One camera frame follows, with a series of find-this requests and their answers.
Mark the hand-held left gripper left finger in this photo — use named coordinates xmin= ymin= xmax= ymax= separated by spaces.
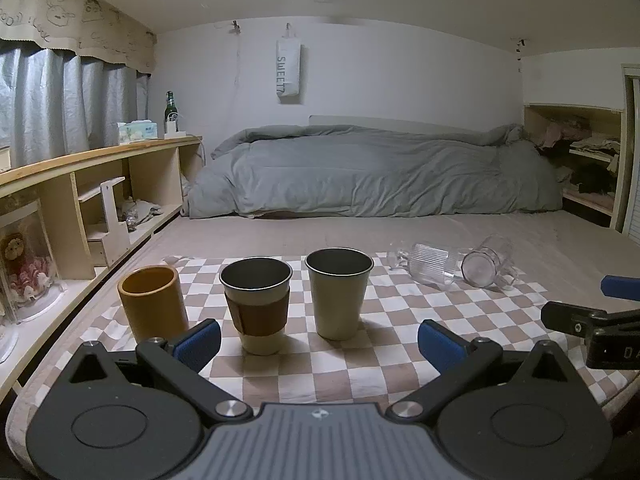
xmin=62 ymin=319 xmax=254 ymax=428

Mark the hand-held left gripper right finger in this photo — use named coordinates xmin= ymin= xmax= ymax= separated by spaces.
xmin=389 ymin=319 xmax=577 ymax=428

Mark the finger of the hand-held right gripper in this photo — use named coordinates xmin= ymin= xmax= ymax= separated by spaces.
xmin=600 ymin=275 xmax=640 ymax=303
xmin=541 ymin=301 xmax=610 ymax=336

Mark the ribbed glass cup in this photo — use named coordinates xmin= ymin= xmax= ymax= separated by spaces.
xmin=387 ymin=242 xmax=462 ymax=287

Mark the clear glass mug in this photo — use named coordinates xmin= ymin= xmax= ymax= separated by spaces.
xmin=460 ymin=235 xmax=521 ymax=292

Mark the orange cup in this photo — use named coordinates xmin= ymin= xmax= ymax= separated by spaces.
xmin=117 ymin=265 xmax=190 ymax=346

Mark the cup with brown sleeve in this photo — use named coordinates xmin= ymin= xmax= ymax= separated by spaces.
xmin=219 ymin=257 xmax=293 ymax=356

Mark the beige cup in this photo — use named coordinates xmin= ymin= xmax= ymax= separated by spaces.
xmin=305 ymin=248 xmax=374 ymax=341

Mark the checkered cloth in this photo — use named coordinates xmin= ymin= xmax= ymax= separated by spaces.
xmin=80 ymin=255 xmax=632 ymax=411

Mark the wooden closet shelf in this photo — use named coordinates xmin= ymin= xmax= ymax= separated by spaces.
xmin=522 ymin=104 xmax=627 ymax=232

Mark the white louvred door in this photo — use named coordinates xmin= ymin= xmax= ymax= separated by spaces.
xmin=620 ymin=64 xmax=640 ymax=248

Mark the pile of clothes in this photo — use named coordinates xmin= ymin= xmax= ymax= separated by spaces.
xmin=535 ymin=115 xmax=621 ymax=197

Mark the crumpled grey cloth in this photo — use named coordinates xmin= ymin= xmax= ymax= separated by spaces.
xmin=117 ymin=199 xmax=164 ymax=232

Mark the wooden stand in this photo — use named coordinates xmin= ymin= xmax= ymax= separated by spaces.
xmin=86 ymin=176 xmax=131 ymax=267

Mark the wooden shelf unit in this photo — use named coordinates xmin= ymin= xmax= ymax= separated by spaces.
xmin=0 ymin=134 xmax=204 ymax=396

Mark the grey duvet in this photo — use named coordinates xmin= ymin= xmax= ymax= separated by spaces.
xmin=181 ymin=124 xmax=564 ymax=219

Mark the plush lion toy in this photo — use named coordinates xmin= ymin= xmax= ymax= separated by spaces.
xmin=0 ymin=232 xmax=53 ymax=306

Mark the clear display case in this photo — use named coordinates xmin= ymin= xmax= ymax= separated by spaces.
xmin=0 ymin=199 xmax=67 ymax=323

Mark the tissue box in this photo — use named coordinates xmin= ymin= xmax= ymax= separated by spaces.
xmin=117 ymin=120 xmax=158 ymax=145

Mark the green glass bottle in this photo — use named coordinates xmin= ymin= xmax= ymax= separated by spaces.
xmin=164 ymin=91 xmax=179 ymax=135

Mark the grey curtain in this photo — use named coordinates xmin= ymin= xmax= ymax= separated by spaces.
xmin=0 ymin=40 xmax=152 ymax=171

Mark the white hanging bag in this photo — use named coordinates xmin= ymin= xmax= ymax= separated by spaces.
xmin=275 ymin=22 xmax=305 ymax=106

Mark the beige printed valance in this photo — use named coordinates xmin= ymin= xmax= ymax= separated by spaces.
xmin=0 ymin=0 xmax=157 ymax=77

